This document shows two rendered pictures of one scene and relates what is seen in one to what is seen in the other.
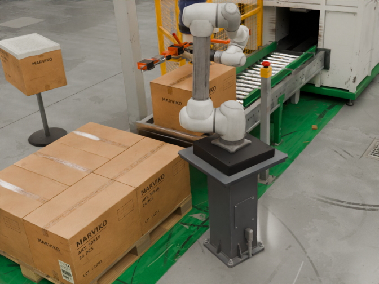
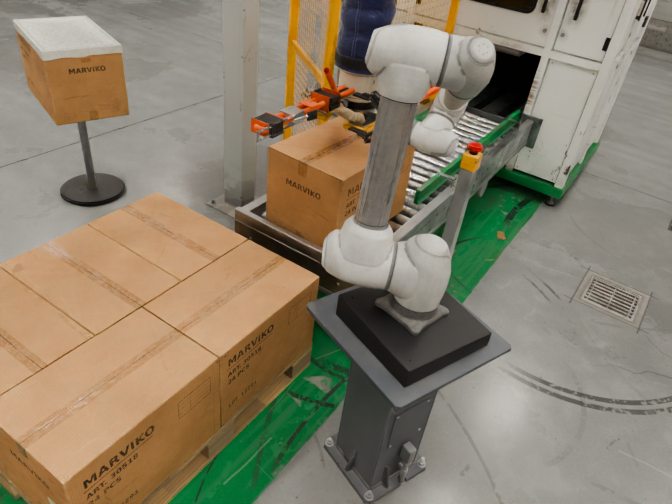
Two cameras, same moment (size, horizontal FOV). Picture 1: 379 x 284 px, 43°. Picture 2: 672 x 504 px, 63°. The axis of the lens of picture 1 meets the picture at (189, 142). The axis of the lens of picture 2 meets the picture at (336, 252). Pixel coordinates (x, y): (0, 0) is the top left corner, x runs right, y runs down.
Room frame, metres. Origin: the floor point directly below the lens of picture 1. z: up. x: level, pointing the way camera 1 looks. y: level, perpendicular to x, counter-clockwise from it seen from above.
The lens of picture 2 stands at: (1.31, 0.15, 2.00)
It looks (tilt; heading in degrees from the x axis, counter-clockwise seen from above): 36 degrees down; 354
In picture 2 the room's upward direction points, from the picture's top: 8 degrees clockwise
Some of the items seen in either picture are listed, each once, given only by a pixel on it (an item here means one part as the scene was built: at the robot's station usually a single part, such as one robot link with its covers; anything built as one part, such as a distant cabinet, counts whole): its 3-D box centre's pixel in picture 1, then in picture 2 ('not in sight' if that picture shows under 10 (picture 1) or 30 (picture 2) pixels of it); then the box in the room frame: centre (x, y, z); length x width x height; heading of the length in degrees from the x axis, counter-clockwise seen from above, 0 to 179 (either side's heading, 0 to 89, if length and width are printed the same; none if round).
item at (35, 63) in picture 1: (31, 63); (72, 67); (4.54, 1.47, 0.82); 0.60 x 0.40 x 0.40; 35
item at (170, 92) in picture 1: (195, 97); (341, 181); (3.59, -0.07, 0.75); 0.60 x 0.40 x 0.40; 141
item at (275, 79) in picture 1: (287, 73); (481, 151); (4.38, -0.98, 0.60); 1.60 x 0.10 x 0.09; 144
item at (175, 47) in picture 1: (175, 49); (325, 99); (3.39, 0.05, 1.21); 0.10 x 0.08 x 0.06; 55
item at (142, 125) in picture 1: (172, 133); (295, 242); (3.30, 0.13, 0.58); 0.70 x 0.03 x 0.06; 54
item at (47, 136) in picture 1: (42, 111); (86, 148); (4.54, 1.47, 0.31); 0.40 x 0.40 x 0.62
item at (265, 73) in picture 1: (264, 126); (447, 246); (3.48, -0.62, 0.50); 0.07 x 0.07 x 1.00; 54
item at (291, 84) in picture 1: (276, 96); (463, 189); (4.06, -0.82, 0.50); 2.31 x 0.05 x 0.19; 144
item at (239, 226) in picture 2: (173, 145); (293, 261); (3.30, 0.13, 0.47); 0.70 x 0.03 x 0.15; 54
